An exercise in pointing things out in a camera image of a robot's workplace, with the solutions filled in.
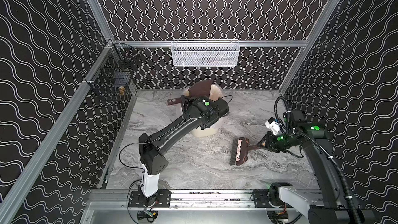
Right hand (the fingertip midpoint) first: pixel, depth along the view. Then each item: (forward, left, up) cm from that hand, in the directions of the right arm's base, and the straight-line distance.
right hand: (261, 145), depth 70 cm
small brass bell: (+26, +70, +10) cm, 75 cm away
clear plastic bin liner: (+29, +19, +5) cm, 36 cm away
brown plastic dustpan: (+26, +27, +10) cm, 39 cm away
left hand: (+14, +34, +16) cm, 41 cm away
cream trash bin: (+14, +30, -11) cm, 35 cm away
